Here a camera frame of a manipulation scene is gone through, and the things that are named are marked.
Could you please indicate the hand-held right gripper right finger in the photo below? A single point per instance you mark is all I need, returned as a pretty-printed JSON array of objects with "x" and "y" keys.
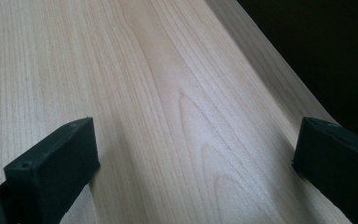
[{"x": 338, "y": 165}]

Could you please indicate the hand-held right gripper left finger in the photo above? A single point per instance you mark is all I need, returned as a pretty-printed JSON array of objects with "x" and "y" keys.
[{"x": 51, "y": 168}]

